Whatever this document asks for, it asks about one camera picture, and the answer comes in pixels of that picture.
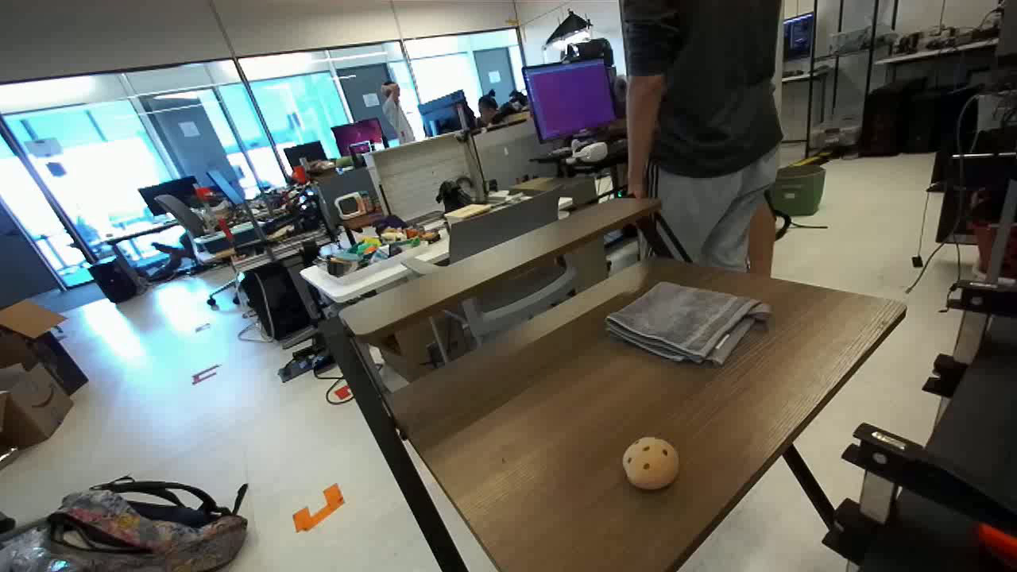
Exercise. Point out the grey towel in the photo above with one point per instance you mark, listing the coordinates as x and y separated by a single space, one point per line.
687 325

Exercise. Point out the standing person in dark shirt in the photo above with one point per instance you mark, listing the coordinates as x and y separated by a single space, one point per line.
700 119

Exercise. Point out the purple computer monitor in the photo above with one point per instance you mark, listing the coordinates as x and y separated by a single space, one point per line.
569 100

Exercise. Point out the black clamp with orange handle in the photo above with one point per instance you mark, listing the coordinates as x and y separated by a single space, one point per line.
935 509

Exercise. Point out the orange tape floor marker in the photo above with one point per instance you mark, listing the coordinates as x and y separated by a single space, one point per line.
312 516

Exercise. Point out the colourful backpack on floor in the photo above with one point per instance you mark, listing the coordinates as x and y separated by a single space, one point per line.
132 524

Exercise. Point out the round beige cookie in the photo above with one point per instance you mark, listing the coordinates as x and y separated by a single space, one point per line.
650 463

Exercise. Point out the green waste bin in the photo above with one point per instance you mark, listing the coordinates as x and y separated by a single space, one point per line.
800 188

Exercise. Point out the white desk with toys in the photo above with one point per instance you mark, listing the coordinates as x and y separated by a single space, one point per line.
376 259

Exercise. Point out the raised wooden desk shelf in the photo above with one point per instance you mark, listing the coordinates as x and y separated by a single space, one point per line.
443 288

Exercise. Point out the cardboard boxes on floor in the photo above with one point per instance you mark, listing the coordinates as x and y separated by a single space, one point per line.
35 374

